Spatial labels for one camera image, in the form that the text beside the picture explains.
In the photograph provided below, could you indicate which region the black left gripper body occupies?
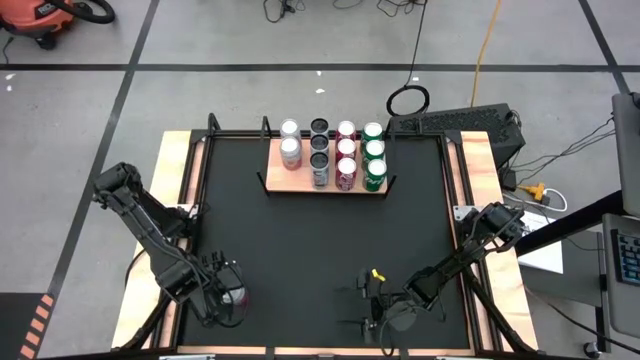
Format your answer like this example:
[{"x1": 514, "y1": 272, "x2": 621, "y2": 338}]
[{"x1": 192, "y1": 249, "x2": 250, "y2": 330}]

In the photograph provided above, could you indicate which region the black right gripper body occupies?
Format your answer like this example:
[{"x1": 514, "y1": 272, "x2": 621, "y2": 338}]
[{"x1": 355, "y1": 268, "x2": 422, "y2": 347}]

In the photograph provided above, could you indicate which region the pink and silver Spindrift can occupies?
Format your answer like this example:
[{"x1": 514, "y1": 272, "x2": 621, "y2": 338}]
[
  {"x1": 279, "y1": 136, "x2": 303, "y2": 172},
  {"x1": 279, "y1": 118, "x2": 302, "y2": 140},
  {"x1": 222, "y1": 284, "x2": 250, "y2": 307}
]

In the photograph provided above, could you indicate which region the green Sprite can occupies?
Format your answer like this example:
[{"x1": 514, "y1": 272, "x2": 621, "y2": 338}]
[
  {"x1": 361, "y1": 139, "x2": 387, "y2": 161},
  {"x1": 362, "y1": 158, "x2": 389, "y2": 193},
  {"x1": 360, "y1": 122, "x2": 385, "y2": 144}
]

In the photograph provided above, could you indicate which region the tall silver Celsius can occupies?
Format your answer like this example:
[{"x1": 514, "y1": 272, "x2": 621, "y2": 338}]
[
  {"x1": 309, "y1": 117, "x2": 330, "y2": 139},
  {"x1": 309, "y1": 134, "x2": 330, "y2": 156},
  {"x1": 309, "y1": 151, "x2": 331, "y2": 190}
]

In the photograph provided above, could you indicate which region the dark red soda can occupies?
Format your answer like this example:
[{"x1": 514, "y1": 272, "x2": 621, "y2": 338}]
[{"x1": 336, "y1": 138, "x2": 357, "y2": 161}]

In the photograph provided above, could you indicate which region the red Coca-Cola Star Wars can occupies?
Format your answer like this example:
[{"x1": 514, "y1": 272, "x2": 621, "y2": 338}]
[{"x1": 335, "y1": 120, "x2": 357, "y2": 142}]

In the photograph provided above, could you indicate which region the black table mat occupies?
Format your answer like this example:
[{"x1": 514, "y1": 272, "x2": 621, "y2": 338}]
[{"x1": 178, "y1": 135, "x2": 474, "y2": 351}]

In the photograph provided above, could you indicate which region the wooden tray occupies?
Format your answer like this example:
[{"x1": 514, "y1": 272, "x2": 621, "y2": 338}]
[{"x1": 254, "y1": 137, "x2": 399, "y2": 200}]

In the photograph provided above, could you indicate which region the white paper sheet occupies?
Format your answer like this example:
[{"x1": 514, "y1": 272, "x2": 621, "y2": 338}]
[{"x1": 517, "y1": 209, "x2": 565, "y2": 275}]

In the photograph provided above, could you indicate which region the yellow power splitter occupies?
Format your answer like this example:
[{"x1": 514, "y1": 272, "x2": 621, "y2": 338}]
[{"x1": 517, "y1": 182, "x2": 551, "y2": 207}]

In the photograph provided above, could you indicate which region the black mat with orange stripes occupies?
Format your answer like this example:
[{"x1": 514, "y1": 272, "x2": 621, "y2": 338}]
[{"x1": 0, "y1": 292, "x2": 56, "y2": 360}]

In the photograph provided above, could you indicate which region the black stand beam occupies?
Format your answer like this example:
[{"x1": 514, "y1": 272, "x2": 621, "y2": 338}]
[{"x1": 514, "y1": 189, "x2": 626, "y2": 257}]

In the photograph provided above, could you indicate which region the grey keyboard console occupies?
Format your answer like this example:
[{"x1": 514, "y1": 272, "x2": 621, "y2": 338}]
[{"x1": 601, "y1": 212, "x2": 640, "y2": 339}]

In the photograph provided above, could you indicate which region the flat computer monitor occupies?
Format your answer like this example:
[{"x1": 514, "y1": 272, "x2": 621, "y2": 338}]
[{"x1": 610, "y1": 91, "x2": 640, "y2": 219}]

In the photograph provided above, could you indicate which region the orange shop vacuum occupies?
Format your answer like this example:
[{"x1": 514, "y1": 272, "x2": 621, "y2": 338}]
[{"x1": 0, "y1": 0, "x2": 76, "y2": 51}]

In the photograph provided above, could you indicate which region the black hanging cable with coil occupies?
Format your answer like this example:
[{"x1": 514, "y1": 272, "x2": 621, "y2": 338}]
[{"x1": 384, "y1": 0, "x2": 432, "y2": 119}]

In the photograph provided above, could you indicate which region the white power cable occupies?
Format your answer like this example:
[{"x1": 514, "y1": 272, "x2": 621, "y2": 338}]
[{"x1": 542, "y1": 187, "x2": 570, "y2": 214}]

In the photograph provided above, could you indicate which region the thin black floor cable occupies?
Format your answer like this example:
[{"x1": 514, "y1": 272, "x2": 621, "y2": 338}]
[{"x1": 259, "y1": 0, "x2": 301, "y2": 25}]

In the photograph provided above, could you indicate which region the yellow extension cable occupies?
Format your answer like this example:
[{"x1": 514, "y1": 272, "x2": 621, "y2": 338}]
[{"x1": 469, "y1": 0, "x2": 504, "y2": 109}]

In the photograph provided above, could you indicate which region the black vacuum hose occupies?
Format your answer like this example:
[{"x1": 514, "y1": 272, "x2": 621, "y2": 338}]
[{"x1": 47, "y1": 0, "x2": 117, "y2": 25}]

